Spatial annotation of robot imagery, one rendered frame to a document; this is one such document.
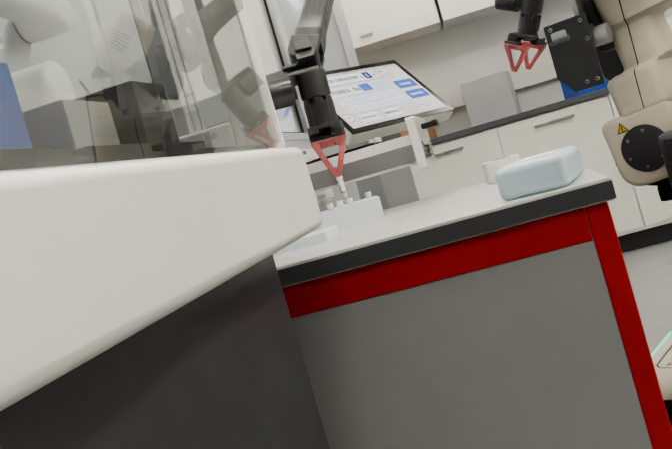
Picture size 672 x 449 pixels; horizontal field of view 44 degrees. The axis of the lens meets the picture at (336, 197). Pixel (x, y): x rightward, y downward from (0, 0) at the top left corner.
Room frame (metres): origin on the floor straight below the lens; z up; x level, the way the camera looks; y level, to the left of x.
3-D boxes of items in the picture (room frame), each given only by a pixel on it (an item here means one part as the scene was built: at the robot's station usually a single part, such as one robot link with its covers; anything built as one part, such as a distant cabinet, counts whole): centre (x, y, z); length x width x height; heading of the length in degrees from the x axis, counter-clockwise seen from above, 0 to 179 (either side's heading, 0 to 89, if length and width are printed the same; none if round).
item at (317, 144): (1.59, -0.02, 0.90); 0.07 x 0.07 x 0.09; 0
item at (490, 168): (1.57, -0.32, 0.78); 0.07 x 0.07 x 0.04
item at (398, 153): (1.84, -0.01, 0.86); 0.40 x 0.26 x 0.06; 79
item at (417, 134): (1.80, -0.21, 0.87); 0.29 x 0.02 x 0.11; 169
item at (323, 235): (1.38, 0.08, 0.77); 0.13 x 0.09 x 0.02; 76
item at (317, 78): (1.58, -0.01, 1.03); 0.07 x 0.06 x 0.07; 92
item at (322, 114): (1.58, -0.02, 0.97); 0.10 x 0.07 x 0.07; 0
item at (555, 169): (1.15, -0.28, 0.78); 0.15 x 0.10 x 0.04; 155
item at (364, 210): (1.56, -0.01, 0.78); 0.12 x 0.08 x 0.04; 91
